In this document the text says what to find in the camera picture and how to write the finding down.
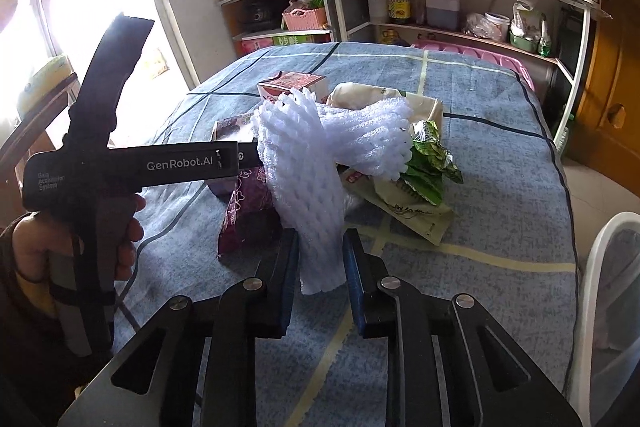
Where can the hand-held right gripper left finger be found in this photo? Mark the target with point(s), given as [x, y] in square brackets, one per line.
[287, 284]

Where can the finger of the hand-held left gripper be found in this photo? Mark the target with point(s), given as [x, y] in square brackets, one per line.
[250, 156]

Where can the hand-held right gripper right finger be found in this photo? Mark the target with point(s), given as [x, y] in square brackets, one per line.
[352, 284]

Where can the brown snack wrapper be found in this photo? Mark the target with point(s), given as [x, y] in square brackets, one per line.
[230, 127]

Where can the white foam fruit net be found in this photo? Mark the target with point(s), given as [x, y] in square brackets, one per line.
[300, 187]
[370, 137]

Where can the purple snack packet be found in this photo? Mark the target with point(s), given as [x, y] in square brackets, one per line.
[250, 217]

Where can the beige packet with green print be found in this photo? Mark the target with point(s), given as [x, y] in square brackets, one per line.
[420, 217]

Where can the red white small packet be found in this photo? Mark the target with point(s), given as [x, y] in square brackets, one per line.
[357, 179]

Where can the green foil snack wrapper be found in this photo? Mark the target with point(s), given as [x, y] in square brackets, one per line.
[430, 157]

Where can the white plastic trash bin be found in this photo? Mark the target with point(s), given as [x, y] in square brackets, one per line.
[600, 267]

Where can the person's left hand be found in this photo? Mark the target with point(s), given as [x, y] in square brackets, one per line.
[32, 247]

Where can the red white carton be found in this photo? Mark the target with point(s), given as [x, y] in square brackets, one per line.
[295, 82]

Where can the red green cardboard box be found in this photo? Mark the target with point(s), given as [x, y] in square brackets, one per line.
[280, 41]

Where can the wooden chair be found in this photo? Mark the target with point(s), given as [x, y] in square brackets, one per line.
[37, 117]

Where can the black rice cooker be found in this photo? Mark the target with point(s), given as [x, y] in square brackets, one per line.
[257, 14]

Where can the pink plastic basket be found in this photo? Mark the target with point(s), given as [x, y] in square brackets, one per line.
[305, 19]

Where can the low white shelf rack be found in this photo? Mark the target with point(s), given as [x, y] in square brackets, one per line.
[328, 7]

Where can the blue plaid blanket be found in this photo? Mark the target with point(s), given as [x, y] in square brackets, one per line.
[500, 187]

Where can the beige paper packet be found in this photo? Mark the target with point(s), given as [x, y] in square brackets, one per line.
[425, 112]

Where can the yellow oil bottle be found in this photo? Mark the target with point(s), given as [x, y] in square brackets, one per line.
[391, 37]

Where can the white plastic jug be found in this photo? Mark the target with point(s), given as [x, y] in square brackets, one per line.
[377, 4]

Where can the dark glass jar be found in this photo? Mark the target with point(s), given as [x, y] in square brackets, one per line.
[418, 9]

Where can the large dark liquid jug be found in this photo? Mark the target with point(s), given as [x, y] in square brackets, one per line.
[442, 9]

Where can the storage box with pink lid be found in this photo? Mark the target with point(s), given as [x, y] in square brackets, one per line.
[475, 57]

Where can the green plastic bottle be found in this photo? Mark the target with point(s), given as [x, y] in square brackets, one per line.
[562, 134]

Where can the crumpled clear plastic bag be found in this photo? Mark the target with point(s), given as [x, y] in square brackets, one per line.
[477, 27]

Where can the white plastic tub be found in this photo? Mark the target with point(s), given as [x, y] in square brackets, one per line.
[497, 27]

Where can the green plastic bowl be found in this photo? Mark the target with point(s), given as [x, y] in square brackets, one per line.
[522, 44]

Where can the white printed food bag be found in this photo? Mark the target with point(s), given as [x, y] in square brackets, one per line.
[525, 14]

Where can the green food packet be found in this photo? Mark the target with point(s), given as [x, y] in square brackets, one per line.
[545, 42]

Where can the wooden door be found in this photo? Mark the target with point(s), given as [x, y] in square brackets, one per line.
[605, 72]

